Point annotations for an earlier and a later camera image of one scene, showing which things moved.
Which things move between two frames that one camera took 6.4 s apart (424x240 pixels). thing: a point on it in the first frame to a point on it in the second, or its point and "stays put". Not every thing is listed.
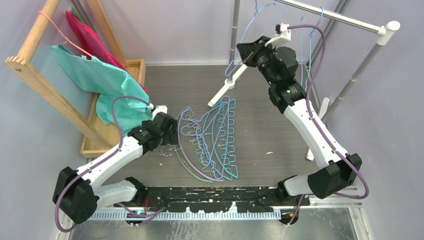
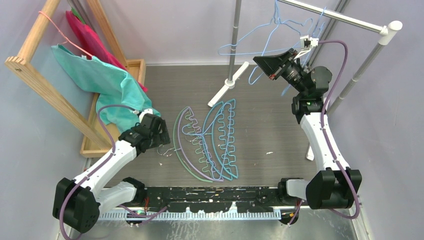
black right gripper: (250, 51) to (273, 65)
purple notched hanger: (207, 155) stays put
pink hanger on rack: (66, 39) stays put
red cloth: (94, 47) stays put
